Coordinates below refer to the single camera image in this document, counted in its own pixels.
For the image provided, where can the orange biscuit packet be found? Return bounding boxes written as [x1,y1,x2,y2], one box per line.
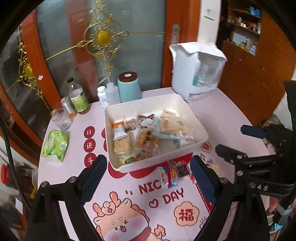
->
[135,129,159,148]

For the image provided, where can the black cable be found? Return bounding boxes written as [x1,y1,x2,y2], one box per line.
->
[0,115,32,212]

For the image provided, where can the teal canister brown lid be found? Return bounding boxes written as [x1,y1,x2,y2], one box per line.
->
[117,71,142,102]

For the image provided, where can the clear squeeze wash bottle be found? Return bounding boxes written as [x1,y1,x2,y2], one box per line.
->
[99,77,121,105]

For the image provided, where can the white plastic tray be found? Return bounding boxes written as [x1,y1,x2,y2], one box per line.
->
[105,93,209,173]

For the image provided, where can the glass bottle green label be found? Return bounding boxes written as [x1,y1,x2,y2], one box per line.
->
[67,77,90,114]

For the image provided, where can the wooden glass door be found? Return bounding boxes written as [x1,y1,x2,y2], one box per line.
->
[1,1,202,151]

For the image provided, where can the brown white small packet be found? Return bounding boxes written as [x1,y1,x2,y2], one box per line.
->
[137,114,154,128]

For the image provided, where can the white storage box appliance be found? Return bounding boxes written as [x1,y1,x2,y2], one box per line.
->
[171,50,227,102]

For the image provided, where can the yellow noodle snack packet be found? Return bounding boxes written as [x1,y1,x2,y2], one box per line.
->
[113,135,132,157]

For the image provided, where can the pink printed table mat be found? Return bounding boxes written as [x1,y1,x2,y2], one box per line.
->
[38,89,268,240]

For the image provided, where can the red chocolate snack packet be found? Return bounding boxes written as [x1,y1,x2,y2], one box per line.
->
[165,161,191,188]

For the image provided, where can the orange grey snack bar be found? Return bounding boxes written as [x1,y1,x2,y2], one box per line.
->
[112,121,128,141]

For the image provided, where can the clear nut snack packet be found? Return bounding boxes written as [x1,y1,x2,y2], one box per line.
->
[135,148,158,161]

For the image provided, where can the clear glass cup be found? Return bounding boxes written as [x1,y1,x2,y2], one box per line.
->
[51,108,72,131]

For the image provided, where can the blue clear snack bag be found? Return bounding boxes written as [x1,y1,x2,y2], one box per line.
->
[153,118,195,149]

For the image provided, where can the white blue snack packet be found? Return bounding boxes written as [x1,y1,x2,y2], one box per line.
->
[157,166,169,188]

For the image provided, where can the white pill bottle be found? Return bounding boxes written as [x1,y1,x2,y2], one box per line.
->
[97,86,109,108]

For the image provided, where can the small metal can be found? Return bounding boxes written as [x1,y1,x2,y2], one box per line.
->
[61,96,77,119]

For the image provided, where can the brown cracker packet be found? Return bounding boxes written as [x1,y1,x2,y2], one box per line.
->
[159,110,190,134]

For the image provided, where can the silver door handle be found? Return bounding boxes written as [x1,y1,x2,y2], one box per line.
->
[171,24,180,44]

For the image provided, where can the green candy packet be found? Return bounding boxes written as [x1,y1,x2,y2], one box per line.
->
[119,156,137,165]

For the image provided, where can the wooden cabinet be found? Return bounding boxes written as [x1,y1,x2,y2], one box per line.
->
[218,1,295,126]

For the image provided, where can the green wet wipes pack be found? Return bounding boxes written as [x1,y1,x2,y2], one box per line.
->
[41,130,69,162]

